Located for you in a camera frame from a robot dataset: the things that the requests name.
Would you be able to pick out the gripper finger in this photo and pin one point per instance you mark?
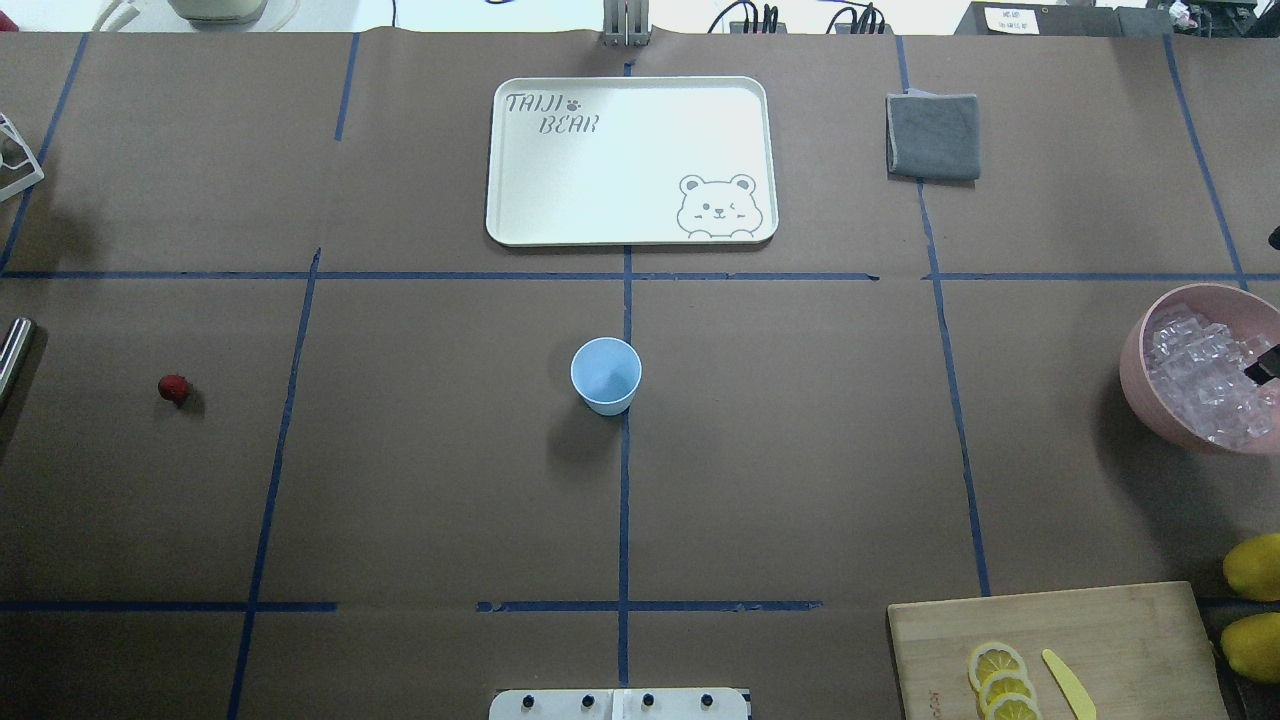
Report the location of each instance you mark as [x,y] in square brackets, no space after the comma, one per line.
[1266,368]

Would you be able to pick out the pink bowl of ice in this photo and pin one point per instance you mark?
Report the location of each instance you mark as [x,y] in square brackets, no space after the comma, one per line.
[1182,370]

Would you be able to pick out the light blue cup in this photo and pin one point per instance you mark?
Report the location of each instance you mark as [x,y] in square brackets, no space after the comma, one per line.
[606,373]

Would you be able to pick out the clear cup rack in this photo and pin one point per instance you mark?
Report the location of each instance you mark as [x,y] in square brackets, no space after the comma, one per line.
[20,169]

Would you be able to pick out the yellow lemon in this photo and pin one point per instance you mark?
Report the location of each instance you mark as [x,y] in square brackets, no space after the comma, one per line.
[1251,647]
[1251,568]

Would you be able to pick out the wooden cutting board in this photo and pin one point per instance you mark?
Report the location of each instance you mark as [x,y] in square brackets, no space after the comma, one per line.
[1140,651]

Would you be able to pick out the yellow plastic knife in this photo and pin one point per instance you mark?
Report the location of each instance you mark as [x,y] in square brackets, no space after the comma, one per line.
[1070,686]

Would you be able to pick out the grey folded cloth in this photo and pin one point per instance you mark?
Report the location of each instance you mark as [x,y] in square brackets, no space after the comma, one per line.
[933,137]

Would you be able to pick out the lemon slices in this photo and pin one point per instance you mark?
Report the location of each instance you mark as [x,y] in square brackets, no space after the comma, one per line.
[1001,684]

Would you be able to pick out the black box with label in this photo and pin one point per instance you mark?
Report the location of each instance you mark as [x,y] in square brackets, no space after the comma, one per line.
[1006,18]

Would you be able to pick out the cream bear tray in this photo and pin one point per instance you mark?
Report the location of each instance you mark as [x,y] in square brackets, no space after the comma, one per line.
[615,161]

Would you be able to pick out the red strawberry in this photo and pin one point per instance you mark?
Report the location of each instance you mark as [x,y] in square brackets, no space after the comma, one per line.
[174,388]

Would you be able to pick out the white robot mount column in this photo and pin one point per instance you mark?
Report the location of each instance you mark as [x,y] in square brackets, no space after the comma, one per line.
[622,703]

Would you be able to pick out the aluminium frame post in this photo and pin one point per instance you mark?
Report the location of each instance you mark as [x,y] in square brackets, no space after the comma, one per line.
[626,23]

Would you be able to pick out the steel muddler black handle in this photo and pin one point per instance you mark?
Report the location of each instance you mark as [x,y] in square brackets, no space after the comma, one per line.
[13,353]

